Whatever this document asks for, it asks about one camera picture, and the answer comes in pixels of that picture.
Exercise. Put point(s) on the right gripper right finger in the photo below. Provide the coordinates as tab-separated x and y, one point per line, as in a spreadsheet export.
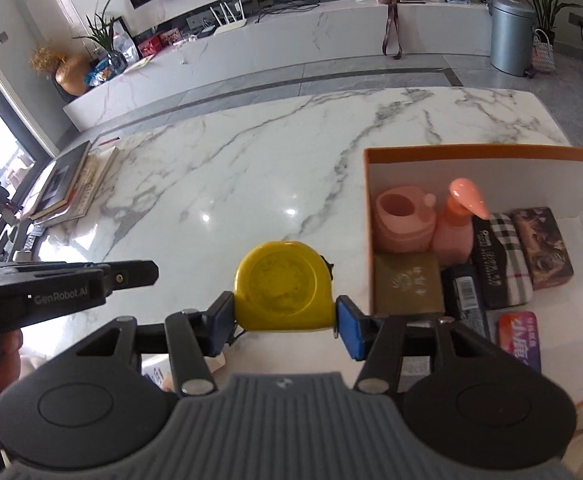
376	342

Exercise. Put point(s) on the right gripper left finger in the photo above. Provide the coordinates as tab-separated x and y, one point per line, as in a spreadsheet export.
194	336

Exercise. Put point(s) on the white hand cream tube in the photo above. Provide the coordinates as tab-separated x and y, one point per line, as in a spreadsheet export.
157	369

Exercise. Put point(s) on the dark blue cylindrical bottle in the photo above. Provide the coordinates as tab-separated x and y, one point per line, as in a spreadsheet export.
462	298

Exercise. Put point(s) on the yellow tape measure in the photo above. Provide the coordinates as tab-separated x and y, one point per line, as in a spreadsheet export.
284	287

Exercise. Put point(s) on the brown cardboard small box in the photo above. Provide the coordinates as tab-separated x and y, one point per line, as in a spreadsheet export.
407	284

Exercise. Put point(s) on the pink plastic jug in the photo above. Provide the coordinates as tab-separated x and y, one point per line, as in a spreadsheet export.
405	218

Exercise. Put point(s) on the stack of books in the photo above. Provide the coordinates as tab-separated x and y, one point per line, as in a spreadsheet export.
70	184

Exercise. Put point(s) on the pink pump bottle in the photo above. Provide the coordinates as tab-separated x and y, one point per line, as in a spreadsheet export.
453	239

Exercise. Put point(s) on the red blue floss box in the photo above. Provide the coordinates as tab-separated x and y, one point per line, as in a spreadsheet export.
518	335

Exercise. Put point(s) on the plaid pattern black box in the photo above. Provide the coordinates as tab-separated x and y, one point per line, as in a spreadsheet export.
499	263

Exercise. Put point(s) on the orange cardboard shoe box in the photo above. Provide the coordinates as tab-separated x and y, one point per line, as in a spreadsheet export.
510	177

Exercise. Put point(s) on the brown patterned card box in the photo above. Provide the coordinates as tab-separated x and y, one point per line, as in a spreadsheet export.
544	248

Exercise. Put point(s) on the golden vase with flowers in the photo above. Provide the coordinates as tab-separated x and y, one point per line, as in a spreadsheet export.
67	70

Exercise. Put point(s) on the green leafy plant vase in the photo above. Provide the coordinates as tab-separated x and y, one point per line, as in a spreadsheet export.
101	32

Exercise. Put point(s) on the white wifi router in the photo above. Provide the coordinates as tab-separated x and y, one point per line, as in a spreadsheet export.
229	15

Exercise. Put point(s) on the woven small basket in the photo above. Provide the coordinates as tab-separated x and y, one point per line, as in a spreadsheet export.
543	60

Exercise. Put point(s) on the grey metal trash bin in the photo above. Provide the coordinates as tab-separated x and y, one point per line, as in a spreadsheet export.
511	36

